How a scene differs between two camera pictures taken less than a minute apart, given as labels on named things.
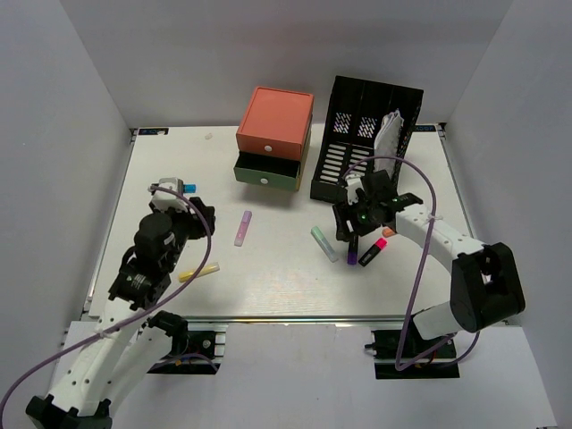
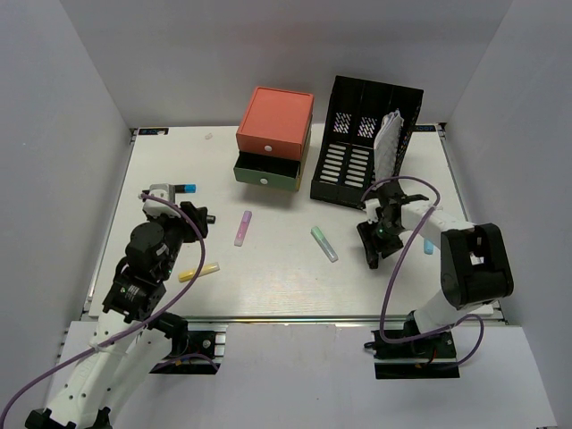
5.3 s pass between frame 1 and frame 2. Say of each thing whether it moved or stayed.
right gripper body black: moved
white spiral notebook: stayed
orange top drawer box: stayed
